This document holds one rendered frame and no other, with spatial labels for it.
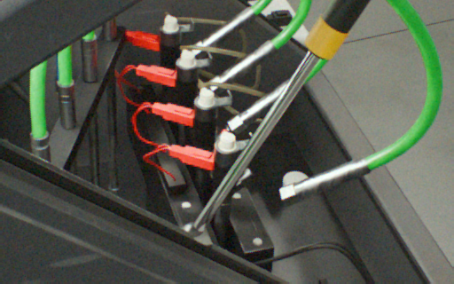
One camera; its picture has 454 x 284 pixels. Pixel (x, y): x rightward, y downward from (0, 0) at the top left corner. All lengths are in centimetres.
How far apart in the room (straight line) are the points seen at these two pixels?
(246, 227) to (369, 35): 223
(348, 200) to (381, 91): 173
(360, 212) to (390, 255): 9
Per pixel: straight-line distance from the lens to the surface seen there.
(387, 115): 289
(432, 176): 271
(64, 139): 100
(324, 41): 51
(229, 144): 98
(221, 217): 105
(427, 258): 112
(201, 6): 125
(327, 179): 91
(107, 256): 54
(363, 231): 125
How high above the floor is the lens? 174
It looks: 40 degrees down
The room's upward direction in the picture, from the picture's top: 4 degrees clockwise
